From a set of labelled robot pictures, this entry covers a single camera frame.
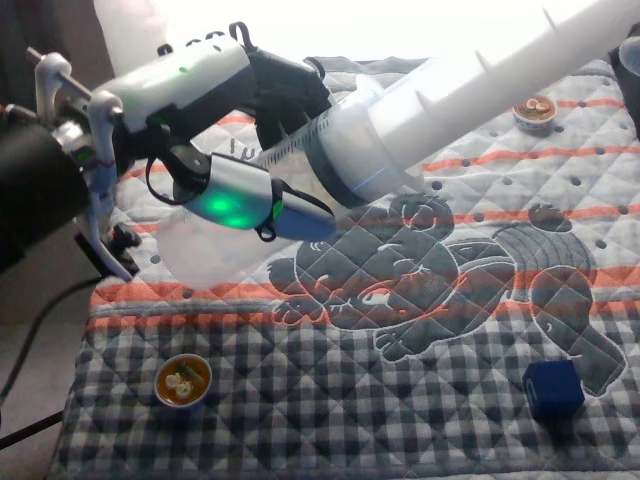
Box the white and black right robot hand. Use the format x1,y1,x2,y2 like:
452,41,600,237
606,33,640,142

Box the large white plastic syringe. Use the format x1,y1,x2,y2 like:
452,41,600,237
152,0,640,293

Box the toy bowl with egg noodles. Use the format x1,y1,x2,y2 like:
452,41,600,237
511,95,558,136

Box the blue toy cube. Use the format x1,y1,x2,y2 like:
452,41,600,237
521,359,587,422

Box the grey quilt with printed bear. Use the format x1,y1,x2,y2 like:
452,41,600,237
47,54,640,480

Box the toy bowl with orange soup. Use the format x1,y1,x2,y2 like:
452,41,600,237
153,353,213,409

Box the black clamp mount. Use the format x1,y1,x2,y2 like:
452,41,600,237
74,223,142,281

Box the black cable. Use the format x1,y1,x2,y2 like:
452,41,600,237
0,277,99,404
0,413,65,450

